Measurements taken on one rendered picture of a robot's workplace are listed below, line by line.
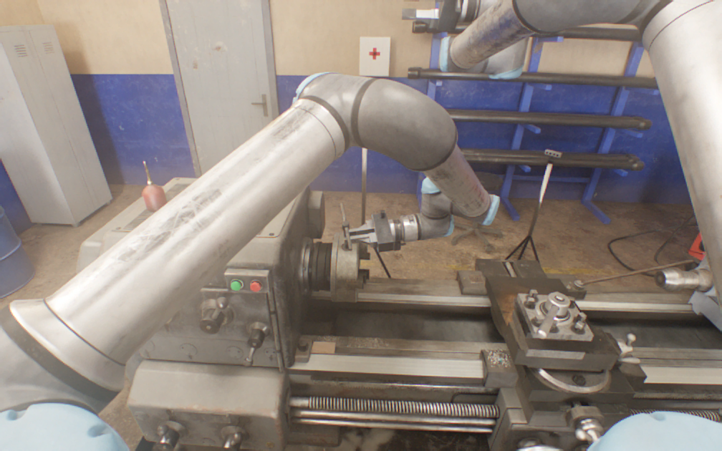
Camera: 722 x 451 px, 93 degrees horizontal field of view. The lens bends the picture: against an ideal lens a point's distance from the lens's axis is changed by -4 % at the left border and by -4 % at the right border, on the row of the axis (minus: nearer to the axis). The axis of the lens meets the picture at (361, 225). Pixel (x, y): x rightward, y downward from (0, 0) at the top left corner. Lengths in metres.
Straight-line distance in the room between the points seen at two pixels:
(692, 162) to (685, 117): 0.05
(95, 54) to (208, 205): 4.66
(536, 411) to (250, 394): 0.91
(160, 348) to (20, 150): 3.36
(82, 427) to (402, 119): 0.50
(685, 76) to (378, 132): 0.38
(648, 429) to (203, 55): 4.38
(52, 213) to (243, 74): 2.40
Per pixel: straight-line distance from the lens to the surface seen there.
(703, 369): 1.80
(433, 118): 0.60
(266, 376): 1.35
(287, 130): 0.55
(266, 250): 1.06
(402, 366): 1.35
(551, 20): 0.62
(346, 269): 1.21
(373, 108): 0.57
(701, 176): 0.51
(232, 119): 4.46
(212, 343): 1.34
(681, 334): 2.15
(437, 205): 1.12
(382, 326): 1.63
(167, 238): 0.47
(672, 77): 0.56
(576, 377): 1.34
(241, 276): 1.06
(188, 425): 1.51
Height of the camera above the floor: 1.89
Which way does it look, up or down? 30 degrees down
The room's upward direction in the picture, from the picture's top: 1 degrees clockwise
